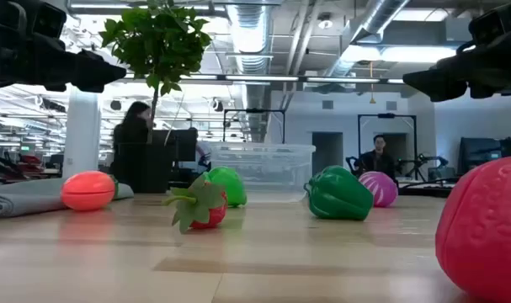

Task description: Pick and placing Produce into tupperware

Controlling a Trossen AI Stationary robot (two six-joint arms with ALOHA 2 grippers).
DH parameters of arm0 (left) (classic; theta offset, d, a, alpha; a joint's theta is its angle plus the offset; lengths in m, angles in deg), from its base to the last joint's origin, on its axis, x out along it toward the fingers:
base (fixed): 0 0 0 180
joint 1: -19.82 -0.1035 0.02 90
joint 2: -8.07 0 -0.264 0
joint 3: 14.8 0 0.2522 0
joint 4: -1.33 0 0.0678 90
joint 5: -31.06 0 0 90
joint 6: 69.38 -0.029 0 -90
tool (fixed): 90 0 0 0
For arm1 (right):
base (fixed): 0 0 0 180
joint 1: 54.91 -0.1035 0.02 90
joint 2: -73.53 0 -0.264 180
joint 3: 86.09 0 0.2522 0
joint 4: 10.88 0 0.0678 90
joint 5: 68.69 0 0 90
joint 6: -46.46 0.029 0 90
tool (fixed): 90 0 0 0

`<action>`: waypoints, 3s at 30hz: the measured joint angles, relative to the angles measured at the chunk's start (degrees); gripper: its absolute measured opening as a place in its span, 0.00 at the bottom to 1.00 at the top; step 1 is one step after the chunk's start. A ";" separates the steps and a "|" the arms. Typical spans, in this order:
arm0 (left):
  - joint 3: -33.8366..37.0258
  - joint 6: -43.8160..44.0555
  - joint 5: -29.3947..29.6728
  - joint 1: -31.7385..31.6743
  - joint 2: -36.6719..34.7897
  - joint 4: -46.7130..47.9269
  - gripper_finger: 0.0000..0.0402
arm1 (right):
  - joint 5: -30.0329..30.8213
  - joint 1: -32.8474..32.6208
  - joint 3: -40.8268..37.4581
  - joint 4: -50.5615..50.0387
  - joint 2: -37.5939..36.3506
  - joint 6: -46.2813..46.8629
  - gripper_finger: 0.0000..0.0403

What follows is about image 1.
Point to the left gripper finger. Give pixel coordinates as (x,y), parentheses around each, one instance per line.
(97,73)

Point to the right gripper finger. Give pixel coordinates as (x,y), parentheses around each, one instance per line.
(440,84)

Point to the orange toy carrot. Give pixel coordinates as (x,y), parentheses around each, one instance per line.
(86,191)

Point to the purple striped toy onion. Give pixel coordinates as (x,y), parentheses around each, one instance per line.
(383,189)

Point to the red toy tomato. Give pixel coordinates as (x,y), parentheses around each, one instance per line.
(486,227)

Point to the dark green toy pepper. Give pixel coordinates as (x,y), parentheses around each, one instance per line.
(339,195)

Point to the red toy strawberry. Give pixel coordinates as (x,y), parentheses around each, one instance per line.
(196,206)

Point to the light green toy pepper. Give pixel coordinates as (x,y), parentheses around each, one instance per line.
(232,185)

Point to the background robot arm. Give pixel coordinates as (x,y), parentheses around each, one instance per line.
(427,160)

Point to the clear plastic tupperware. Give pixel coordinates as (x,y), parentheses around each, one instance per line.
(272,168)

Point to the person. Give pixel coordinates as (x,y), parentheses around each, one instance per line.
(133,122)
(377,162)

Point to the green potted plant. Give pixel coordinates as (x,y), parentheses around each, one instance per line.
(158,42)

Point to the black background monitor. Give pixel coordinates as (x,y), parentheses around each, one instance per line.
(183,145)
(482,153)

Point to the grey folded cloth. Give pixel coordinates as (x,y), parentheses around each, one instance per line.
(23,198)

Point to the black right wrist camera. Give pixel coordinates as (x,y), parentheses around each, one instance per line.
(497,23)

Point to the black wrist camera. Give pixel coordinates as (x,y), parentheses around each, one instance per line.
(49,19)
(497,23)

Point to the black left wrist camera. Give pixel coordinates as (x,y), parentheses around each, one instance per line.
(49,19)

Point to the black rig frame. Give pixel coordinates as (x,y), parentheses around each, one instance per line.
(385,115)

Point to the black aluminium table frame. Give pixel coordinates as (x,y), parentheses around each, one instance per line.
(427,190)

